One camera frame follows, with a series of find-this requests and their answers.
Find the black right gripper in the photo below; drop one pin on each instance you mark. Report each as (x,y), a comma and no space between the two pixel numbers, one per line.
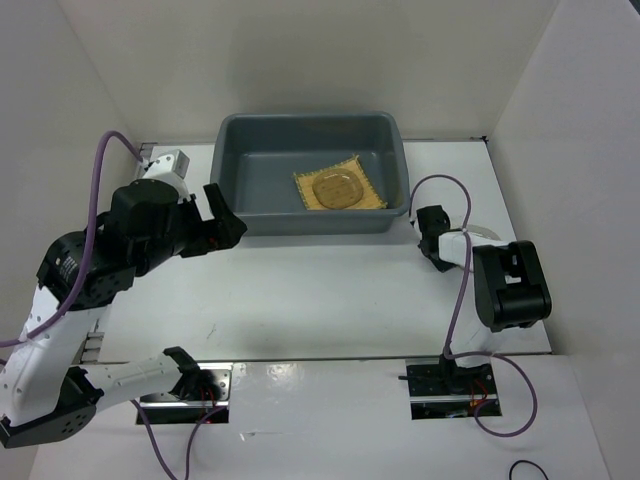
(442,265)

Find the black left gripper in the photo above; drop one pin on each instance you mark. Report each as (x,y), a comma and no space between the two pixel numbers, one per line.
(222,233)

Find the clear glass plate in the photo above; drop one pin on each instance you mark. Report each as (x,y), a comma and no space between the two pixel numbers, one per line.
(483,232)
(337,189)

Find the yellow bamboo placemat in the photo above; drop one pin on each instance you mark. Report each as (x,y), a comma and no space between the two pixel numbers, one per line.
(370,201)

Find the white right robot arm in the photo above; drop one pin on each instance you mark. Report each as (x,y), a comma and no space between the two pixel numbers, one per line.
(508,283)

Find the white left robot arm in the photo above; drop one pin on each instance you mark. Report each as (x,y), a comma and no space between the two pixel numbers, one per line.
(45,396)

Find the grey plastic bin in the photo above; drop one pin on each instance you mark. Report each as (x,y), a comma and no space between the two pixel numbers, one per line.
(257,156)

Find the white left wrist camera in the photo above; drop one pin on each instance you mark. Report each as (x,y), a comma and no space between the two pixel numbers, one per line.
(170,168)

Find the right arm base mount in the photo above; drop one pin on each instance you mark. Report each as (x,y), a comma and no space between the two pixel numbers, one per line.
(440,389)

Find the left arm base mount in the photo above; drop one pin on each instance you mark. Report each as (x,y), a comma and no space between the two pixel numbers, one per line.
(211,395)

